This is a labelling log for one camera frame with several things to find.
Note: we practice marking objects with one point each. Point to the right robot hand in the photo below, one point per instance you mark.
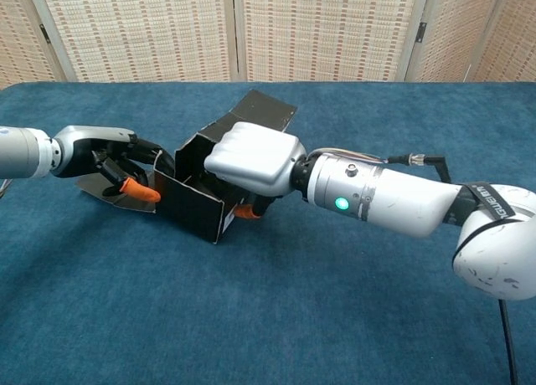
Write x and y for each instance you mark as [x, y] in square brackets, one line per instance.
[255, 159]

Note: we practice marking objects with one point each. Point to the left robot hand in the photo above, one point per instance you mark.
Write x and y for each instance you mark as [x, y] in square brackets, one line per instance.
[79, 150]

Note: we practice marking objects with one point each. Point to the dark cardboard box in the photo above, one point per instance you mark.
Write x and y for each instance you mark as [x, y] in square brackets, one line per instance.
[188, 209]

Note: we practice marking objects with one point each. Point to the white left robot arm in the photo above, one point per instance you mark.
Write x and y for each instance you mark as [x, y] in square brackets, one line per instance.
[21, 152]

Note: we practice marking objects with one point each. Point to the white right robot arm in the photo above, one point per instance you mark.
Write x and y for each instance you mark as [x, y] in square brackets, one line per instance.
[398, 201]

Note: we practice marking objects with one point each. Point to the black screen hinge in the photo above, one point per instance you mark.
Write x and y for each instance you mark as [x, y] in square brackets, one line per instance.
[44, 33]
[421, 30]

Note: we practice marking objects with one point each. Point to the woven bamboo screen panel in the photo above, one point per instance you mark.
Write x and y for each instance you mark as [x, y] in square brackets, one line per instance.
[456, 25]
[17, 33]
[138, 29]
[515, 33]
[335, 25]

